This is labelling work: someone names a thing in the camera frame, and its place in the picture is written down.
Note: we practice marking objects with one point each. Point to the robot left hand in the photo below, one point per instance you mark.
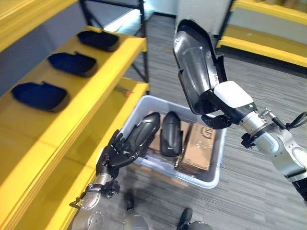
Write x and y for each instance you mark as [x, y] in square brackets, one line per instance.
[114, 155]

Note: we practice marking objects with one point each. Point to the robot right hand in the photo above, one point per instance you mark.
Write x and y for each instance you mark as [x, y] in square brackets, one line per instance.
[230, 100]

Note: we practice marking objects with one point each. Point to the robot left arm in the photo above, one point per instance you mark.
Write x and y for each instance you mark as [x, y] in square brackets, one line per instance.
[96, 201]

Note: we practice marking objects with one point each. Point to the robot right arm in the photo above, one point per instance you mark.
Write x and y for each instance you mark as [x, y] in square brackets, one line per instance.
[275, 143]

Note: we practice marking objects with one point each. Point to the printed cardboard box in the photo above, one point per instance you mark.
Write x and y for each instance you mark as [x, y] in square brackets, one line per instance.
[199, 148]

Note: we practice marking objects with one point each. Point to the yellow shelf rack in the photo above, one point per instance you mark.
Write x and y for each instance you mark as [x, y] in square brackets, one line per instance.
[263, 40]
[72, 115]

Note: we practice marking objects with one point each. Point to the grey plastic box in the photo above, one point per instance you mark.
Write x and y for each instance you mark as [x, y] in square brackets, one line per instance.
[211, 178]

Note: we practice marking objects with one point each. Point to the robot left leg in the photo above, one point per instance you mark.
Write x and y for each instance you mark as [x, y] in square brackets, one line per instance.
[134, 222]

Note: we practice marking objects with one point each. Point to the robot leg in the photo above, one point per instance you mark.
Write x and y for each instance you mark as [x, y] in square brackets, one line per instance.
[134, 222]
[192, 221]

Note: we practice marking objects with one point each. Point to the robot right leg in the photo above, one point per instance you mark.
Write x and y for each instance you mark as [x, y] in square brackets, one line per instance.
[192, 221]

